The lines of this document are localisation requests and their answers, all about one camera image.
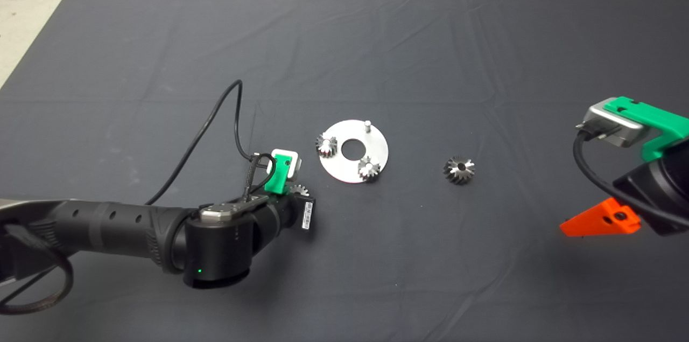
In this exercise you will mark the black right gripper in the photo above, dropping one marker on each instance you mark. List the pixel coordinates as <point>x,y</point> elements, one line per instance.
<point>667,196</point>

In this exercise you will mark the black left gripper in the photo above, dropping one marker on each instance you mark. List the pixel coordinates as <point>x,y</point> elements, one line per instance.
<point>285,213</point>

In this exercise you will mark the small steel bevel gear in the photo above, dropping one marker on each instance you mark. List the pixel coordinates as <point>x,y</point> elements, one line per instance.
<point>326,147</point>
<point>369,169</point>
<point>301,189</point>

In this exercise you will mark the large steel bevel gear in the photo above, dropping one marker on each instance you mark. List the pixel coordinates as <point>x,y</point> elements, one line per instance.
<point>455,172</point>

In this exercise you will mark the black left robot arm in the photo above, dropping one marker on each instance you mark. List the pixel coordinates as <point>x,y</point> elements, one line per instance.
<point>118,223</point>

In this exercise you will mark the round metal plate with hole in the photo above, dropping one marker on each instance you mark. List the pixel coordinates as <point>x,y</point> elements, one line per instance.
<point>344,169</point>

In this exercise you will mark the dark grey table cloth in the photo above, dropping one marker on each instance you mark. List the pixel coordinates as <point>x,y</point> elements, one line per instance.
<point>430,35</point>

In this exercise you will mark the green left camera mount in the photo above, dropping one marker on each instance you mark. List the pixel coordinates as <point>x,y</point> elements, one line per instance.
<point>277,178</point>

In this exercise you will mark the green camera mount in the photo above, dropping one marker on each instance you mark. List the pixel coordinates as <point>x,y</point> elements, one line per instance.
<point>659,121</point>
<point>277,178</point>

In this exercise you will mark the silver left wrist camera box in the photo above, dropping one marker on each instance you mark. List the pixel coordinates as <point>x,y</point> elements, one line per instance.
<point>296,167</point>

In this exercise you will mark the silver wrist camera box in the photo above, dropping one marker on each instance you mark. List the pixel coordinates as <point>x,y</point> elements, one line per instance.
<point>296,167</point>
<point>616,126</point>

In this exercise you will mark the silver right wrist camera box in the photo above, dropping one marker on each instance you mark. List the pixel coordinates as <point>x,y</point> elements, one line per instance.
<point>616,126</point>

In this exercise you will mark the green right camera mount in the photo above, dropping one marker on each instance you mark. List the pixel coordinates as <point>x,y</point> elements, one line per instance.
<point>659,121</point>

